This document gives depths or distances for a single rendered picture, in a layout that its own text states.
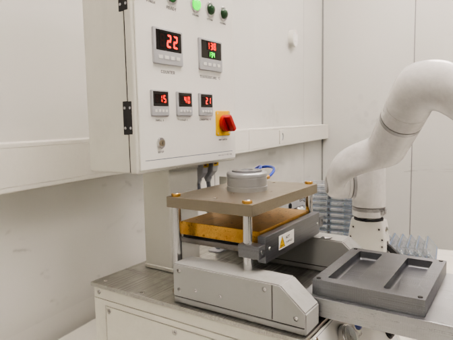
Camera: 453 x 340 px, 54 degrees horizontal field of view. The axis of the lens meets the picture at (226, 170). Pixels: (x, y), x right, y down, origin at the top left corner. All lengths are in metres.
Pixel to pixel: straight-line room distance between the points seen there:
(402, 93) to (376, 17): 2.36
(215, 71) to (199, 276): 0.45
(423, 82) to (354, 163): 0.28
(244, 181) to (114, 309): 0.35
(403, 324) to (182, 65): 0.59
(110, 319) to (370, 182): 0.69
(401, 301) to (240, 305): 0.24
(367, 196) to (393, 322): 0.54
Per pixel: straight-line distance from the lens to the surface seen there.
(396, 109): 0.95
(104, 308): 0.95
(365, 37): 3.25
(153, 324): 0.86
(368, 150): 1.08
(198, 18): 0.97
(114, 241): 1.28
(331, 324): 0.77
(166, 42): 0.87
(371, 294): 0.70
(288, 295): 0.69
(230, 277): 0.73
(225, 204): 0.73
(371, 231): 1.22
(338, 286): 0.72
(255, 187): 0.83
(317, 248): 0.95
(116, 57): 0.85
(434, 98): 0.90
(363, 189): 1.18
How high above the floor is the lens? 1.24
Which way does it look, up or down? 6 degrees down
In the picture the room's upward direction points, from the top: 1 degrees counter-clockwise
